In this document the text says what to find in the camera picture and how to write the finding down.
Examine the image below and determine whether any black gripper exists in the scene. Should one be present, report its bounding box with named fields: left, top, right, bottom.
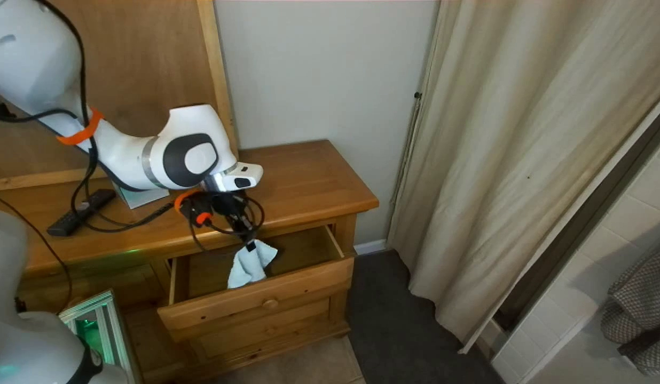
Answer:
left=196, top=189, right=264, bottom=254

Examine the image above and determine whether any white tissue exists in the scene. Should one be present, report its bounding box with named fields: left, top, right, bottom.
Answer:
left=227, top=238, right=282, bottom=292

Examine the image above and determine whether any metal robot base stand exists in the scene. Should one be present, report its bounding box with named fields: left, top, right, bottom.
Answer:
left=59, top=286, right=141, bottom=384

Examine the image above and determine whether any open wooden drawer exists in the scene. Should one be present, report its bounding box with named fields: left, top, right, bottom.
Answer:
left=156, top=222, right=358, bottom=342

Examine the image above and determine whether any wooden dresser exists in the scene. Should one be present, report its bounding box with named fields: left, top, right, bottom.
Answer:
left=0, top=137, right=383, bottom=384

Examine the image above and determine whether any closed wooden drawer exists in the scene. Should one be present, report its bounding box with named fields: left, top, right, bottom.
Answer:
left=185, top=294, right=350, bottom=368

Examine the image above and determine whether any black bar-shaped device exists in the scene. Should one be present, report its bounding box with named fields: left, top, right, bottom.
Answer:
left=47, top=187, right=120, bottom=238

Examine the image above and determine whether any large plywood board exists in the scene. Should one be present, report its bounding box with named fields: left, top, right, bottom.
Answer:
left=0, top=0, right=241, bottom=194

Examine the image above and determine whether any cream curtain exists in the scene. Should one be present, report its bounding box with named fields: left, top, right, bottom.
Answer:
left=388, top=0, right=660, bottom=342

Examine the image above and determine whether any grey hanging towel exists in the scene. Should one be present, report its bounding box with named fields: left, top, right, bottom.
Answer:
left=601, top=236, right=660, bottom=378

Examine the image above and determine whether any orange black wrist camera mount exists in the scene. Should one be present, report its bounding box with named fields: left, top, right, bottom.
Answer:
left=173, top=185, right=213, bottom=228

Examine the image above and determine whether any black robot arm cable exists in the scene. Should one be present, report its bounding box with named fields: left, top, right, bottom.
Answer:
left=0, top=0, right=184, bottom=308

